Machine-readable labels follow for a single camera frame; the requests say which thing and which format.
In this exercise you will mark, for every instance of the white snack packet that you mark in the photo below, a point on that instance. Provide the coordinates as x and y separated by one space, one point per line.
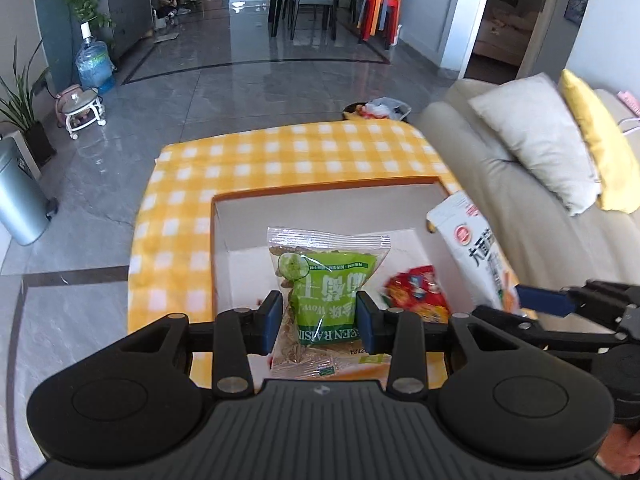
475 250

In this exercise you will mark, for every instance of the yellow pillow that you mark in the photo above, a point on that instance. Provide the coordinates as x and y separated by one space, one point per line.
595 140

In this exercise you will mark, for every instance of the green raisin packet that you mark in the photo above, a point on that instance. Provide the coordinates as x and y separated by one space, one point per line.
325 280

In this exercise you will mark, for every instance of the black waste bin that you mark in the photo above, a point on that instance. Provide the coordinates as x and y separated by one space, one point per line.
377 109

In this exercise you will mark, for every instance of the small white stool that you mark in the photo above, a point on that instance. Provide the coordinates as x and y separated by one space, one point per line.
80 110

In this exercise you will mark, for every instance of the white pillow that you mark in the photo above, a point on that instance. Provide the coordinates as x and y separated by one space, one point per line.
535 140

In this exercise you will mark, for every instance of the pink object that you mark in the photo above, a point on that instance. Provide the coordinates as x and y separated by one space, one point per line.
631 102

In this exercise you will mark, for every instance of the silver pedal bin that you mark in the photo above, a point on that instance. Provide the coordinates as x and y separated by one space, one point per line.
20 195

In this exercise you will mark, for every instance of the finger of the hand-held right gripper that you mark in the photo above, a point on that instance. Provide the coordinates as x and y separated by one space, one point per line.
545 299
575 339

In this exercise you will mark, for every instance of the beige sofa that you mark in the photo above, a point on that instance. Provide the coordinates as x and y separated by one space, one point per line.
540 240

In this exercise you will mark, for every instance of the person's right hand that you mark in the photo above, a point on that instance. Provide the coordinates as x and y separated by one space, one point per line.
625 450

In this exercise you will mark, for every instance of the long-leaf potted plant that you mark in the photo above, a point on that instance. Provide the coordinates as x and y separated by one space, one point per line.
22 110

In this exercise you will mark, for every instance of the grey cabinet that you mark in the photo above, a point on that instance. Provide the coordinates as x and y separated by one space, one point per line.
125 5

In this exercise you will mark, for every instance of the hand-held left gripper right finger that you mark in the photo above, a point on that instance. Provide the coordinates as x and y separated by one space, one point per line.
366 322

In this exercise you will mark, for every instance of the orange cardboard box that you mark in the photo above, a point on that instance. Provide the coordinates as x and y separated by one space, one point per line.
240 230

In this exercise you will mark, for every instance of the blue water jug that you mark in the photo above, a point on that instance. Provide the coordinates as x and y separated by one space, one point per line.
94 67

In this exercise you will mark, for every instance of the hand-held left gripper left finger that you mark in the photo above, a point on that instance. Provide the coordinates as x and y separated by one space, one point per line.
272 317

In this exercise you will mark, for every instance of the yellow checked tablecloth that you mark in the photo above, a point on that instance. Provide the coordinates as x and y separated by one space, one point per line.
200 170

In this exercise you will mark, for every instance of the stacked red orange stools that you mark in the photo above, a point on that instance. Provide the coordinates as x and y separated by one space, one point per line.
380 12

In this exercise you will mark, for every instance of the red snack packet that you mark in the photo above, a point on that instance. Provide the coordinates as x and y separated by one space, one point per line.
415 287

